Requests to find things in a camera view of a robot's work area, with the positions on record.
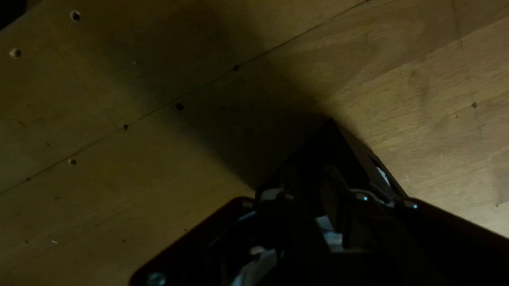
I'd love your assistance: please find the black perforated box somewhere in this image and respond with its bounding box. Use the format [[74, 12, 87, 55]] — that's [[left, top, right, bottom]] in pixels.
[[255, 117, 411, 251]]

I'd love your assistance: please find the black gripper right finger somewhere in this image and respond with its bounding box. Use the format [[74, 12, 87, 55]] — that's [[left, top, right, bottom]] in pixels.
[[319, 165, 417, 249]]

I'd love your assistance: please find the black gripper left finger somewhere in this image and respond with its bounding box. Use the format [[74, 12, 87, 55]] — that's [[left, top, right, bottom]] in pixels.
[[230, 189, 319, 286]]

